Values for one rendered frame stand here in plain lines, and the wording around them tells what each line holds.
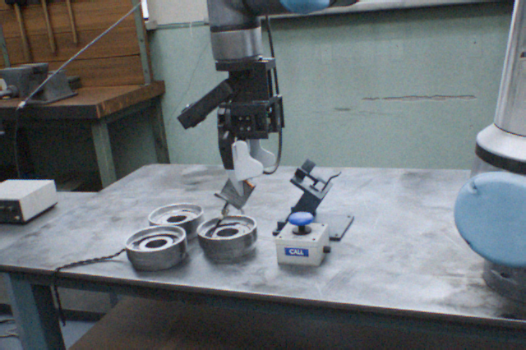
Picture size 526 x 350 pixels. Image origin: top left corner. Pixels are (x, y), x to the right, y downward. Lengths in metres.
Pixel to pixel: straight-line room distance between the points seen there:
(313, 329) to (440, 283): 0.42
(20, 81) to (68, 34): 0.56
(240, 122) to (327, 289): 0.28
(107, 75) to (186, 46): 0.43
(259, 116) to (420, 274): 0.34
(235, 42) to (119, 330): 0.74
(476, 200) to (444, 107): 1.84
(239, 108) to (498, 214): 0.39
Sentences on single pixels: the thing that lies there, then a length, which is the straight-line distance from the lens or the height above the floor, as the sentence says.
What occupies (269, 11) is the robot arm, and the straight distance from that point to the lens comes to 0.78.
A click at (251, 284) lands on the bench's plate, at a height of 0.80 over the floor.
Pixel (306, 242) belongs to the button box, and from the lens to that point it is 0.88.
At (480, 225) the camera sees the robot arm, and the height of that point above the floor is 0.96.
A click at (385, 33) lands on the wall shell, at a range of 2.44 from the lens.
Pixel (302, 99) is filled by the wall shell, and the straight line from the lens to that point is 2.57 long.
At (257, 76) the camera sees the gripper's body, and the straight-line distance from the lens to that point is 0.82.
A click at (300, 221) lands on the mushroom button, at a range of 0.89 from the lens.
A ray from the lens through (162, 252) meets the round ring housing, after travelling 0.93.
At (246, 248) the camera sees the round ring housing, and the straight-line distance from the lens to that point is 0.96.
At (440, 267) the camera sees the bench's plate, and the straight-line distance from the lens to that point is 0.90.
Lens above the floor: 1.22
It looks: 18 degrees down
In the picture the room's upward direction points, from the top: 6 degrees counter-clockwise
